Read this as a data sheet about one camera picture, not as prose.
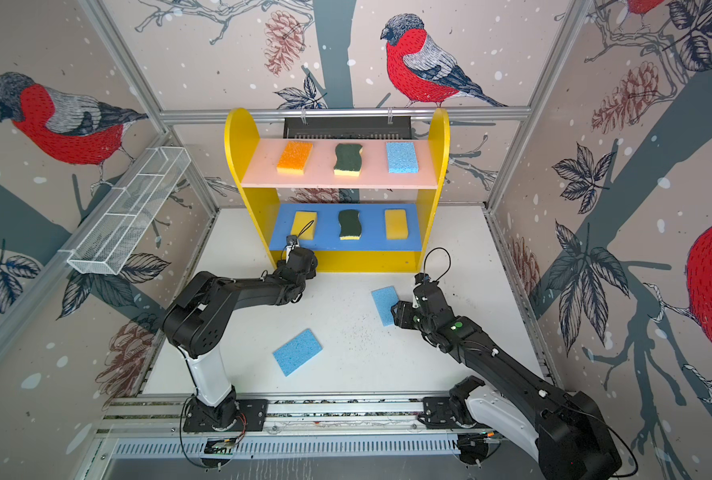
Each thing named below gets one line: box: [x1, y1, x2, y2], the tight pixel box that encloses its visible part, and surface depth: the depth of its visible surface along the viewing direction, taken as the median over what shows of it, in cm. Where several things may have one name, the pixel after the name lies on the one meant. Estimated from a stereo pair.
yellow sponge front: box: [385, 209, 409, 240], surface depth 97 cm
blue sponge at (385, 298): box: [371, 285, 400, 327], surface depth 95 cm
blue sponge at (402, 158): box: [386, 142, 419, 174], surface depth 77 cm
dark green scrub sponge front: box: [334, 143, 363, 177], surface depth 76 cm
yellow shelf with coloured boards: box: [224, 108, 451, 273], surface depth 79 cm
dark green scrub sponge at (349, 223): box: [338, 209, 362, 240], surface depth 97 cm
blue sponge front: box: [272, 328, 323, 377], surface depth 85 cm
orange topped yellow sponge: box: [276, 141, 313, 175], surface depth 76 cm
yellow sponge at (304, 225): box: [290, 211, 318, 241], surface depth 96 cm
